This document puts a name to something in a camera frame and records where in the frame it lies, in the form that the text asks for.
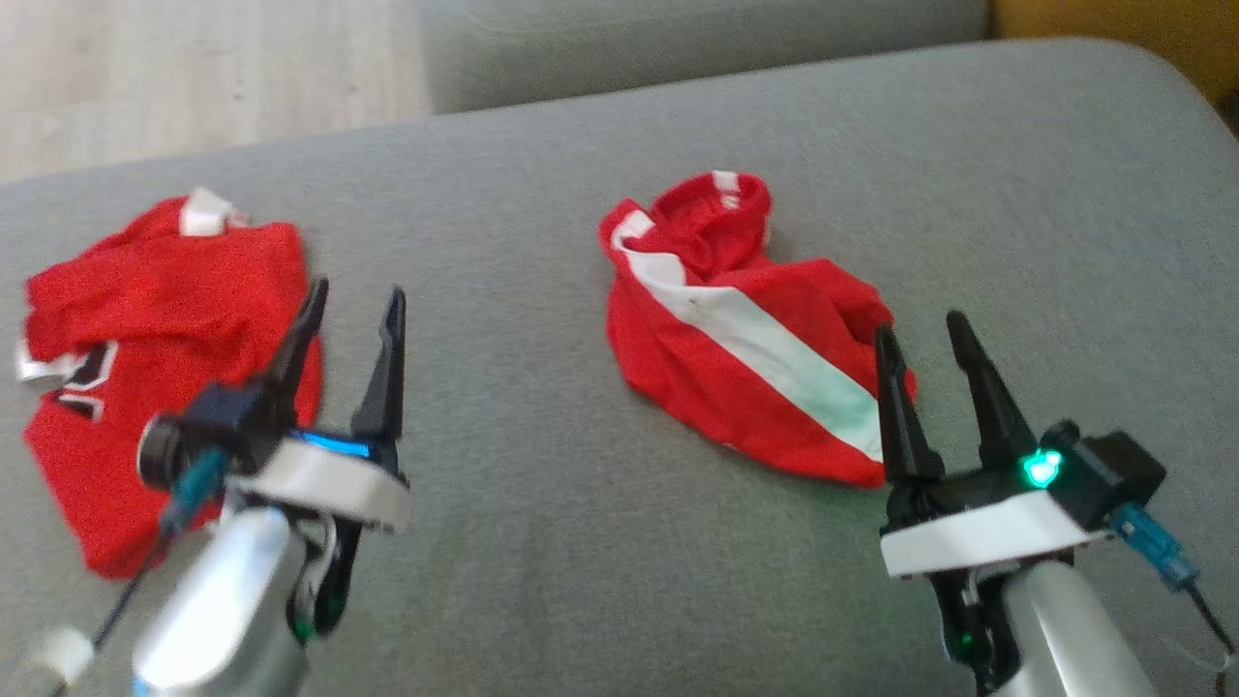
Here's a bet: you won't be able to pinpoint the red shorts with white stripe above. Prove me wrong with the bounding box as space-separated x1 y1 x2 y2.
598 170 919 488

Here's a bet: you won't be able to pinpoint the large grey sofa seat cushion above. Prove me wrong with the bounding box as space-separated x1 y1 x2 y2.
0 39 1239 697

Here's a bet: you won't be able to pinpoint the small grey sofa cushion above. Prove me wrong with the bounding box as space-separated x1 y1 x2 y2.
421 0 988 115

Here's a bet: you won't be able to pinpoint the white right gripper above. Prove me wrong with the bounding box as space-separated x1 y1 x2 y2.
874 310 1114 580

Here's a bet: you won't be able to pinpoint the yellow furniture panel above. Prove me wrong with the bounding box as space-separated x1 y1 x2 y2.
992 0 1239 103

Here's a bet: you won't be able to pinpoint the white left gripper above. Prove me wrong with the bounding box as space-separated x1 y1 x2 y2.
227 278 412 533

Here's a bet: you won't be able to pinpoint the white tape on cable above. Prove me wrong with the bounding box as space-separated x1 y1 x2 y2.
34 627 96 683

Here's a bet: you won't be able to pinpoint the right arm cable blue plug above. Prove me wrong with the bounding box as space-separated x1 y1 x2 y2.
1108 503 1239 659

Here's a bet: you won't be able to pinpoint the red basketball jersey with number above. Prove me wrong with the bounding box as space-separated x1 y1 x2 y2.
15 187 325 580

